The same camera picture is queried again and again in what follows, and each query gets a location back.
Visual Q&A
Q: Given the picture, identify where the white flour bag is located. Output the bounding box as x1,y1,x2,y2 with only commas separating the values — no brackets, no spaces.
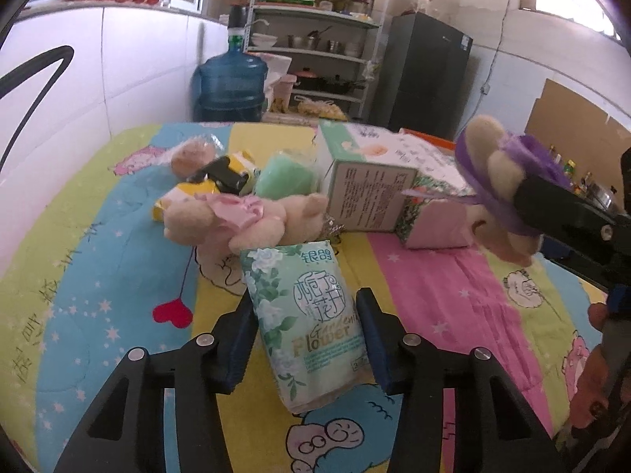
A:
263,54,291,89

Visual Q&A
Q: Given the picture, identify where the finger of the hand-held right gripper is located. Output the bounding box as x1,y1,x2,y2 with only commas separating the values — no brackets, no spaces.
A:
513,176,619,243
618,145,631,215

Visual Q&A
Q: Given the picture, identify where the pink floral tissue pack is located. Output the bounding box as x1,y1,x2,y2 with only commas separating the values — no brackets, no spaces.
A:
394,130,486,250

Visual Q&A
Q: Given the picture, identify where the steel steamer pot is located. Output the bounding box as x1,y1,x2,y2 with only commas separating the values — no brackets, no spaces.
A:
589,182,614,208

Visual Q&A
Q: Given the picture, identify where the blue water jug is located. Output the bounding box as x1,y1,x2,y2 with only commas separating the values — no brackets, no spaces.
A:
192,52,268,123

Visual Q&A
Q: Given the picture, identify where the black wok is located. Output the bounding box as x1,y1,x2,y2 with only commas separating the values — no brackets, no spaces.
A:
320,75,368,95

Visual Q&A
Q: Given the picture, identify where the white green tissue box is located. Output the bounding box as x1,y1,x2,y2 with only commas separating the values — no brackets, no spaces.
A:
315,121,420,233

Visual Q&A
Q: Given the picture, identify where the plush bear with pink bow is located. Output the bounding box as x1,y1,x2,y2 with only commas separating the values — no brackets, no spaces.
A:
162,192,330,259

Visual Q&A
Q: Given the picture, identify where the dark grey refrigerator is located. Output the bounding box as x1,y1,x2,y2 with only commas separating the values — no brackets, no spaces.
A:
381,12,475,141

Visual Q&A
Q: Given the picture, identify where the black cable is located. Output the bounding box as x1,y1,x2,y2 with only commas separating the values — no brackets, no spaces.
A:
0,45,75,168

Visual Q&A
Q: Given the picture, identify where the green sponge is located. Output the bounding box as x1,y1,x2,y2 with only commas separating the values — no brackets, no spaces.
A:
254,150,321,198

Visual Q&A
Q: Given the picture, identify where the white metal shelf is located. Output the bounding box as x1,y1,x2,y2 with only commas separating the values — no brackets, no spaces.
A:
245,0,390,121

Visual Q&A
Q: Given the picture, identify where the orange cardboard box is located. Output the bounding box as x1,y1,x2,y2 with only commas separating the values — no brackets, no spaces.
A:
398,127,457,151

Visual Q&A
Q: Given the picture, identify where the bread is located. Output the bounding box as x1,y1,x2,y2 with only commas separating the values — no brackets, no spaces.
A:
148,133,225,178

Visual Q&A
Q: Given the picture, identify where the egg tray in bag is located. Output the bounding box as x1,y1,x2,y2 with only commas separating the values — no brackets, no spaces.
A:
298,97,346,120

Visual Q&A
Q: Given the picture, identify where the yellow and black soft pack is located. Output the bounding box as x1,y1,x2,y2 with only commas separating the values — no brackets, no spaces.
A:
153,154,261,222

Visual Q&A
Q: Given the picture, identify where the colourful cartoon printed blanket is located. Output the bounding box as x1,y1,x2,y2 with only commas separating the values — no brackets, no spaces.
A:
0,121,612,473

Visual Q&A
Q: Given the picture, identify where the green floral tissue pack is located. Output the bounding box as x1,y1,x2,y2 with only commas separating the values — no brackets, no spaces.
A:
240,239,373,415

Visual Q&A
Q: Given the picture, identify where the black water jug pump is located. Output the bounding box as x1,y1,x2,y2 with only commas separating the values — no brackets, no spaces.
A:
227,4,269,55

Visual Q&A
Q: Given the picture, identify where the person's right hand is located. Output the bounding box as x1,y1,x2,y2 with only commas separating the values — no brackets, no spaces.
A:
571,300,623,429

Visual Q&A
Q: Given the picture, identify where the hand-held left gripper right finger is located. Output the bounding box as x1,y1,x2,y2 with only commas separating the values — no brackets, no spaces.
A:
355,287,555,473

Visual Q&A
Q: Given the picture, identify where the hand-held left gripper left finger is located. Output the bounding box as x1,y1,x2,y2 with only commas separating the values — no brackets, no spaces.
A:
53,297,259,473

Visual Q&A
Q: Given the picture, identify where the plush bear with purple bow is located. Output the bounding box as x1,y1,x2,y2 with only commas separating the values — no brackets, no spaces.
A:
454,114,575,267

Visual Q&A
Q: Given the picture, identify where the cardboard wall sheet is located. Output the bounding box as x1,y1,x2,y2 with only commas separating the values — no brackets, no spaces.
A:
525,78,631,168

